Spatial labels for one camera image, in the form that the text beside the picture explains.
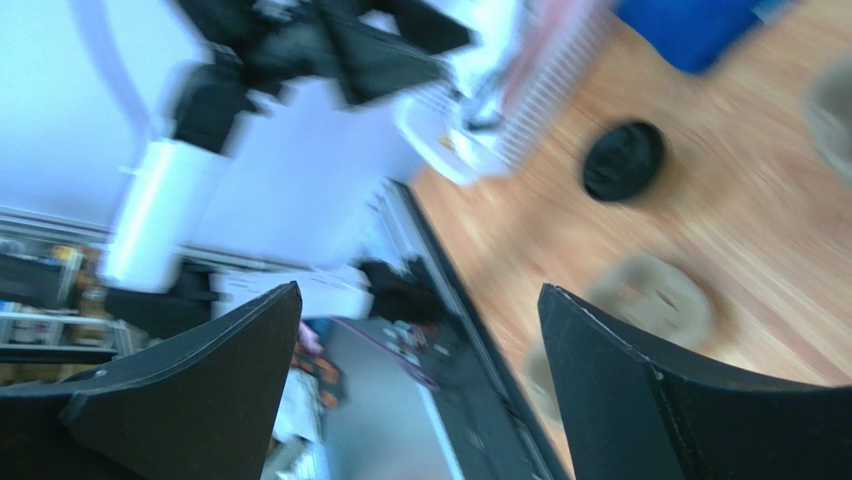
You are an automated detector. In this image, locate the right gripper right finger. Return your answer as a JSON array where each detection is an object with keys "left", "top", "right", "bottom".
[{"left": 538, "top": 284, "right": 851, "bottom": 479}]

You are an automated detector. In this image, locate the black plastic cup lid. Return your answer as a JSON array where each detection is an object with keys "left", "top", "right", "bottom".
[{"left": 580, "top": 120, "right": 668, "bottom": 203}]

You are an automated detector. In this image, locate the blue folded cloth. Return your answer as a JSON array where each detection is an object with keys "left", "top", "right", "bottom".
[{"left": 615, "top": 0, "right": 792, "bottom": 75}]

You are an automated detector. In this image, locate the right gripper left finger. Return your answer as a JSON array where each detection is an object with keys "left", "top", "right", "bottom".
[{"left": 1, "top": 282, "right": 302, "bottom": 479}]

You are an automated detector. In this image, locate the white plastic basket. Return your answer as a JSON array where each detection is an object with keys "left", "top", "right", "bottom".
[{"left": 395, "top": 0, "right": 615, "bottom": 186}]

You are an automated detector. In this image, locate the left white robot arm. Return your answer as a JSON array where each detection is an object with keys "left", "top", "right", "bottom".
[{"left": 100, "top": 1, "right": 473, "bottom": 294}]

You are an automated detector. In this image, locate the single grey pulp cup carrier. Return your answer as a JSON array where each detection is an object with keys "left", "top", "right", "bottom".
[{"left": 524, "top": 251, "right": 716, "bottom": 427}]

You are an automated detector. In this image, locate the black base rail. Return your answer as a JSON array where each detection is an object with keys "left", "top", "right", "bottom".
[{"left": 362, "top": 180, "right": 570, "bottom": 479}]

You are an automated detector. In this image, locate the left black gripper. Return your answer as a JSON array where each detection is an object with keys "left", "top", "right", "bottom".
[{"left": 179, "top": 0, "right": 471, "bottom": 106}]

